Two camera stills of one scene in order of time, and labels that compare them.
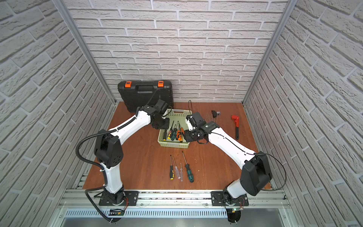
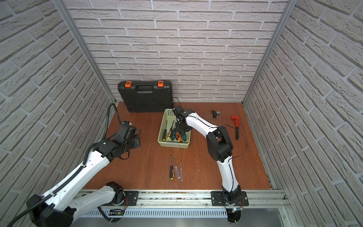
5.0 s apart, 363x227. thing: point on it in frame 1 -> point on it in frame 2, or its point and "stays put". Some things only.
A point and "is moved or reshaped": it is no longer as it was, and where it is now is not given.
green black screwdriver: [173, 133] stays put
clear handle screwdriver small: [181, 172] stays put
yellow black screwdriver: [169, 132] stays put
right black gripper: [188, 136] -> [179, 129]
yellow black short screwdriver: [171, 171] stays put
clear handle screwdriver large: [177, 170] stays put
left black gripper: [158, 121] -> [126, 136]
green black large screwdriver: [190, 175] is moved or reshaped
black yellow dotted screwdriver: [165, 135] stays put
